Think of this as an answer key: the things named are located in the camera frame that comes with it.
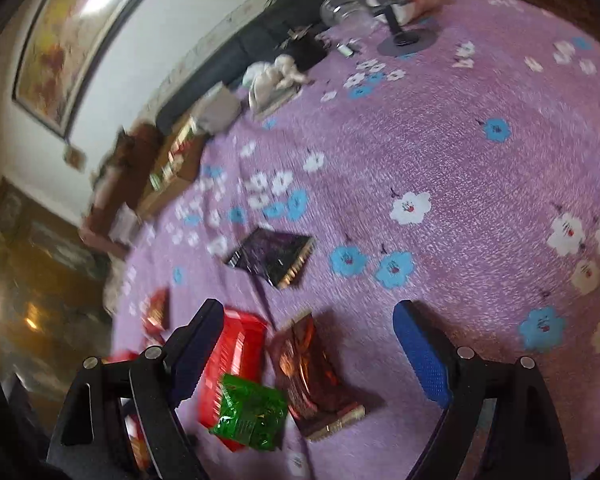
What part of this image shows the white crumpled cloth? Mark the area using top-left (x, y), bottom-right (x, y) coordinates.
top-left (242, 55), bottom-right (308, 111)

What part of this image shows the cardboard box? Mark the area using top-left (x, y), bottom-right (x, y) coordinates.
top-left (137, 115), bottom-right (208, 221)

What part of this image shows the small wall plaque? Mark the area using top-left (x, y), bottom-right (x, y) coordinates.
top-left (62, 146), bottom-right (87, 171)

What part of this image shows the glossy red brown snack packet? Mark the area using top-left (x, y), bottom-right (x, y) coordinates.
top-left (269, 310), bottom-right (368, 442)

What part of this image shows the framed painting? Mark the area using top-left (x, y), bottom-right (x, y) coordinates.
top-left (12, 0), bottom-right (181, 138)

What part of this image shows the brown armchair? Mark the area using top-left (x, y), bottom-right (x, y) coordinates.
top-left (80, 122), bottom-right (163, 256)

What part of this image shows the purple floral tablecloth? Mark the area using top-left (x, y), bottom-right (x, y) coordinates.
top-left (102, 0), bottom-right (600, 480)

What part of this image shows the black sofa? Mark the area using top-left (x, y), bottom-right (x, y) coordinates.
top-left (155, 0), bottom-right (411, 126)

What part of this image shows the large red snack packet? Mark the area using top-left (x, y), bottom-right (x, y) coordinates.
top-left (197, 307), bottom-right (268, 453)

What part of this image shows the white bowl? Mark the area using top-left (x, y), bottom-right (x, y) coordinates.
top-left (195, 82), bottom-right (243, 133)

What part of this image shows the pile of packets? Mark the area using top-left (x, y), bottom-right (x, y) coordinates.
top-left (150, 120), bottom-right (201, 191)

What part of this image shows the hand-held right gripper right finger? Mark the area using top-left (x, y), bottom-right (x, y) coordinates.
top-left (392, 300), bottom-right (572, 480)

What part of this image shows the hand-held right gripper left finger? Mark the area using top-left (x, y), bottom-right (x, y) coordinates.
top-left (46, 298), bottom-right (226, 480)

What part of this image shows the dark purple snack packet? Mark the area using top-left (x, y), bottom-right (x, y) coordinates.
top-left (223, 227), bottom-right (315, 290)

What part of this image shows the green snack packet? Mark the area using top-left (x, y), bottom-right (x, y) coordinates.
top-left (209, 374), bottom-right (289, 450)

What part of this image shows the clear glass jar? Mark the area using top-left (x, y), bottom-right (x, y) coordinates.
top-left (320, 0), bottom-right (376, 28)

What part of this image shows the black desk stand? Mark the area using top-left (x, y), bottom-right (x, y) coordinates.
top-left (352, 0), bottom-right (438, 57)

